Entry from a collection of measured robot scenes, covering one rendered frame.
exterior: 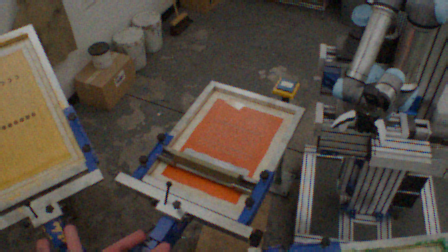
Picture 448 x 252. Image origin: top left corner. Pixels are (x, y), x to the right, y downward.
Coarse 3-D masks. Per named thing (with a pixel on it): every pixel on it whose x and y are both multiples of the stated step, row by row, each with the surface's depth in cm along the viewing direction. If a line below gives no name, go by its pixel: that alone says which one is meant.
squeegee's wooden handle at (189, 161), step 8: (176, 152) 189; (176, 160) 192; (184, 160) 188; (192, 160) 186; (200, 160) 185; (192, 168) 190; (200, 168) 186; (208, 168) 183; (216, 168) 182; (224, 168) 181; (216, 176) 184; (224, 176) 181; (232, 176) 178
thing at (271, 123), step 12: (252, 120) 216; (264, 120) 216; (276, 120) 215; (264, 144) 204; (228, 156) 200; (252, 156) 199; (252, 168) 194; (204, 180) 190; (204, 192) 185; (216, 192) 185; (228, 192) 185
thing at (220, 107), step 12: (216, 108) 224; (228, 108) 224; (204, 120) 218; (240, 120) 217; (192, 132) 212; (192, 144) 206; (216, 156) 200; (168, 168) 196; (180, 168) 196; (180, 180) 191; (192, 180) 191
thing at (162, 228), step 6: (162, 222) 165; (168, 222) 165; (174, 222) 166; (156, 228) 164; (162, 228) 163; (168, 228) 163; (156, 234) 162; (162, 234) 161; (168, 234) 164; (156, 240) 160; (162, 240) 160
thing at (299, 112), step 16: (208, 96) 229; (240, 96) 228; (256, 96) 224; (192, 112) 218; (288, 112) 218; (304, 112) 215; (176, 128) 210; (288, 128) 206; (288, 144) 201; (272, 160) 192; (144, 176) 189; (176, 192) 182; (208, 208) 175; (224, 208) 175
